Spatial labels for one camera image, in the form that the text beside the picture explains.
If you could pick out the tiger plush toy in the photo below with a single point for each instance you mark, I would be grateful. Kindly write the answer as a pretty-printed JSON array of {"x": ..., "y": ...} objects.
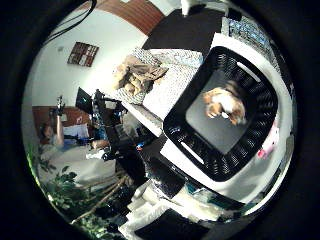
[{"x": 223, "y": 101}]

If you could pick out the blue patterned cloth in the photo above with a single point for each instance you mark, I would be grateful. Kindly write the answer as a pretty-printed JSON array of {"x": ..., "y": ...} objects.
[{"x": 246, "y": 33}]

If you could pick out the brown crumpled blanket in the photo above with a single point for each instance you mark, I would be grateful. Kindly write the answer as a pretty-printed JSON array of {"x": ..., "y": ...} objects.
[{"x": 140, "y": 75}]

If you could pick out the grey patterned cloth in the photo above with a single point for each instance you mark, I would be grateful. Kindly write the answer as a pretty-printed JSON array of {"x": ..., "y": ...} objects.
[{"x": 166, "y": 90}]

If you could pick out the black plastic basket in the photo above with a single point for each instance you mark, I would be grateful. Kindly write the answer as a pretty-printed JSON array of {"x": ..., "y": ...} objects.
[{"x": 186, "y": 140}]

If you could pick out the black computer monitor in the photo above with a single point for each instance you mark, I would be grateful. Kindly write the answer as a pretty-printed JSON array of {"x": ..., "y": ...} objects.
[{"x": 83, "y": 100}]

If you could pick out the pink plush toy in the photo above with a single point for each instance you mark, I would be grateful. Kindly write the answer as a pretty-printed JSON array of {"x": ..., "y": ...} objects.
[{"x": 270, "y": 141}]

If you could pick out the seated person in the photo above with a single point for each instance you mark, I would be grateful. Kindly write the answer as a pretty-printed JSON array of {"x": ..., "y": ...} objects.
[{"x": 53, "y": 135}]

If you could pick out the green potted plant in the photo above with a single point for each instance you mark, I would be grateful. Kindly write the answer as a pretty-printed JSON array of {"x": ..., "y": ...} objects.
[{"x": 66, "y": 190}]

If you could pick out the black flat pad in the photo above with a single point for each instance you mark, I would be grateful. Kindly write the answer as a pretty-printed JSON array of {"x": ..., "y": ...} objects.
[{"x": 170, "y": 226}]

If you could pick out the brown wall picture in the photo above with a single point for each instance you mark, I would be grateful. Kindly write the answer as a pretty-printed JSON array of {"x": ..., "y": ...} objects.
[{"x": 82, "y": 54}]

